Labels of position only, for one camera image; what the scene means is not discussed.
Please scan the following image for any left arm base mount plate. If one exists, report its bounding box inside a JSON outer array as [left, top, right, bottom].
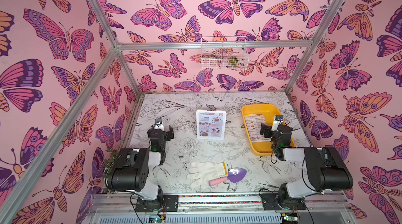
[[135, 195, 179, 213]]

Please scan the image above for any potted green plant white pot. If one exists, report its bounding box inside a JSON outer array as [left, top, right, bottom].
[[104, 149, 119, 193]]

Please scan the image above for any yellow plastic tray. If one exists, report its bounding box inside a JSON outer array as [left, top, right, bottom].
[[241, 104, 283, 157]]

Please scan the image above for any special menu paper sheet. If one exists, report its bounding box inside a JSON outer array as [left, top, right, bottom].
[[198, 112, 225, 139]]

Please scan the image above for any aluminium front rail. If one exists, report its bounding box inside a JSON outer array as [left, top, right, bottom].
[[84, 191, 358, 224]]

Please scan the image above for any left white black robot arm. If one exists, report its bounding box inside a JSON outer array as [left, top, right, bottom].
[[105, 125, 174, 204]]

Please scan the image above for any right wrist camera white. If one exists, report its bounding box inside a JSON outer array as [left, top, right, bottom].
[[271, 115, 283, 132]]

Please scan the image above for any white wire wall basket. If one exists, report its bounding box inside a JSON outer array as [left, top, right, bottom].
[[200, 37, 249, 71]]

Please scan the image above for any clear acrylic menu holder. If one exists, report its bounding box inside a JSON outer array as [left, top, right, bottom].
[[196, 109, 227, 140]]

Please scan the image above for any dim sum menu sheet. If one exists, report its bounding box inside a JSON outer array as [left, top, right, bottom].
[[244, 114, 271, 143]]

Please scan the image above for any purple pink garden trowel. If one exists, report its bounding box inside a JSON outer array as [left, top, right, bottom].
[[208, 168, 247, 187]]

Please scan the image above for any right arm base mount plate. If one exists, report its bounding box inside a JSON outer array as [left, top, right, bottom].
[[260, 192, 307, 210]]

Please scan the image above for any white work glove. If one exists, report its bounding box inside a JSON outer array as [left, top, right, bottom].
[[187, 162, 228, 189]]

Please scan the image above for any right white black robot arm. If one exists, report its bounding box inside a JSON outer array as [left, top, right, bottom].
[[260, 123, 353, 209]]

